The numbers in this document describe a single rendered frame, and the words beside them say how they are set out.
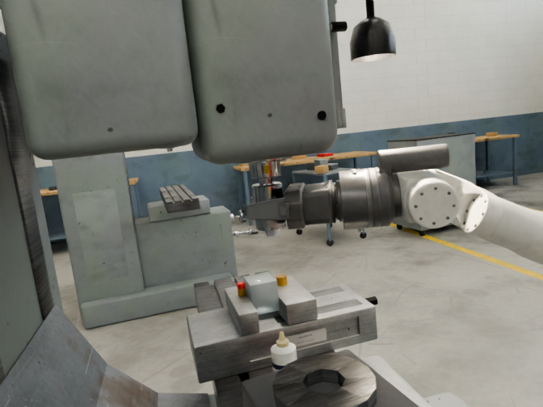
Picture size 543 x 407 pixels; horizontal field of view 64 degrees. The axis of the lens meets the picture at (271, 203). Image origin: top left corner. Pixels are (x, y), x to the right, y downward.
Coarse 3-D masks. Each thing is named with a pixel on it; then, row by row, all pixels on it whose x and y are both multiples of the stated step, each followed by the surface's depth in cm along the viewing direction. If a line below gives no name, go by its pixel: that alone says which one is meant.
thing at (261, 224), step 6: (252, 192) 65; (264, 192) 64; (270, 192) 64; (276, 192) 64; (282, 192) 65; (258, 198) 64; (264, 198) 64; (270, 198) 64; (276, 198) 64; (258, 222) 65; (264, 222) 65; (270, 222) 64; (276, 222) 65; (282, 222) 65; (258, 228) 66; (264, 228) 65; (270, 228) 64; (276, 228) 65; (282, 228) 65
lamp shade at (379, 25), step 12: (360, 24) 67; (372, 24) 66; (384, 24) 66; (360, 36) 67; (372, 36) 66; (384, 36) 66; (360, 48) 67; (372, 48) 66; (384, 48) 66; (360, 60) 73; (372, 60) 73
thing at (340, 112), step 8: (328, 0) 62; (336, 0) 63; (328, 8) 62; (336, 32) 63; (336, 40) 63; (336, 48) 64; (336, 56) 64; (336, 64) 64; (336, 72) 64; (336, 80) 64; (336, 88) 64; (336, 96) 64; (336, 104) 65; (336, 112) 65; (344, 112) 65; (344, 120) 65
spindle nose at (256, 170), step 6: (264, 162) 63; (270, 162) 63; (276, 162) 64; (252, 168) 64; (258, 168) 63; (270, 168) 63; (276, 168) 64; (252, 174) 64; (258, 174) 63; (264, 174) 63; (270, 174) 63; (276, 174) 64
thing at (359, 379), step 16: (336, 352) 45; (288, 368) 40; (304, 368) 40; (320, 368) 39; (336, 368) 39; (352, 368) 39; (368, 368) 39; (256, 384) 40; (272, 384) 38; (288, 384) 37; (304, 384) 38; (320, 384) 39; (336, 384) 39; (352, 384) 36; (368, 384) 36; (384, 384) 38; (256, 400) 38; (272, 400) 38; (288, 400) 35; (304, 400) 35; (320, 400) 35; (336, 400) 35; (352, 400) 34; (368, 400) 34; (384, 400) 36; (400, 400) 36
